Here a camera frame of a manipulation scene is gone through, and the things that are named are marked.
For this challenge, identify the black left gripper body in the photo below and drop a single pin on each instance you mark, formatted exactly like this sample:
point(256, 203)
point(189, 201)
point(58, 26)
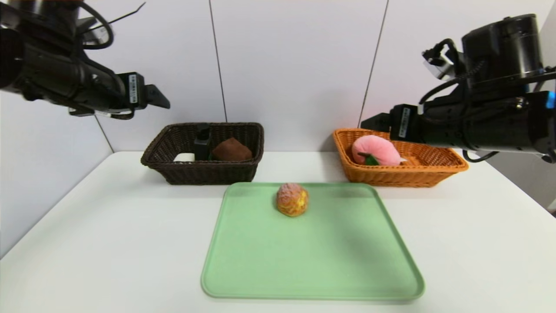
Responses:
point(134, 89)

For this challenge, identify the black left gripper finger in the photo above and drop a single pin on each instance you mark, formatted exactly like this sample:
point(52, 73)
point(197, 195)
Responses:
point(157, 96)

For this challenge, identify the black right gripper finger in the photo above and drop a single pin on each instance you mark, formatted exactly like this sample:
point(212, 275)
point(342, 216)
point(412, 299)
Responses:
point(376, 122)

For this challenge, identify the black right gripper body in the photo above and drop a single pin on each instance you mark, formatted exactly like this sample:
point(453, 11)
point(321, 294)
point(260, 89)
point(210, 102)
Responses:
point(404, 122)

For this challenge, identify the pink plush peach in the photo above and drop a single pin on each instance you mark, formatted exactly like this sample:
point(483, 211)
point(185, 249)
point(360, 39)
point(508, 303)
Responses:
point(378, 148)

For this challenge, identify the white soap bar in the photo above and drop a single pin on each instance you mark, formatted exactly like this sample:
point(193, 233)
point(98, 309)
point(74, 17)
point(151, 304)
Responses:
point(184, 157)

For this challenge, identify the dark green pump bottle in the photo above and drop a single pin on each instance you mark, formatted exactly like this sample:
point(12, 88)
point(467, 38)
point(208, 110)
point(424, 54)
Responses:
point(202, 145)

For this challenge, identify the brown towel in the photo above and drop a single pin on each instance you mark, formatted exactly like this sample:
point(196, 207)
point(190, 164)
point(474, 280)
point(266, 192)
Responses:
point(232, 151)

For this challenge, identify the golden cream puff bread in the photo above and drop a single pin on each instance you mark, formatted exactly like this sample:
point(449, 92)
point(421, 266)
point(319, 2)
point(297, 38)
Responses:
point(292, 200)

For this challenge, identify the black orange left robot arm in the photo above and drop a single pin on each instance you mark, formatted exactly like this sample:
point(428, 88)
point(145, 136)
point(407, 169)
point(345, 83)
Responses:
point(52, 65)

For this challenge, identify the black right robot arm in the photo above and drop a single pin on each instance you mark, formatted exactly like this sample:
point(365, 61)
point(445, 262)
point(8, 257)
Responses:
point(495, 100)

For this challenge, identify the orange wicker basket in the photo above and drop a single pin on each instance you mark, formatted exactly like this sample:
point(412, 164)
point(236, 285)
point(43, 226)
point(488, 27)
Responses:
point(425, 174)

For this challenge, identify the dark brown wicker basket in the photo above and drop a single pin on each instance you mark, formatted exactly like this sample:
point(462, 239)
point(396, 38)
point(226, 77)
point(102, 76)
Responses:
point(204, 171)

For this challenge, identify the thin black zip tie tail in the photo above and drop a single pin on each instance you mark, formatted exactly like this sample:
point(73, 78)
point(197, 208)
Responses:
point(126, 15)

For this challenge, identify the light green plastic tray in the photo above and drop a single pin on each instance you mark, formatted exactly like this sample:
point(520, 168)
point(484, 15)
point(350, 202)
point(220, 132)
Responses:
point(312, 256)

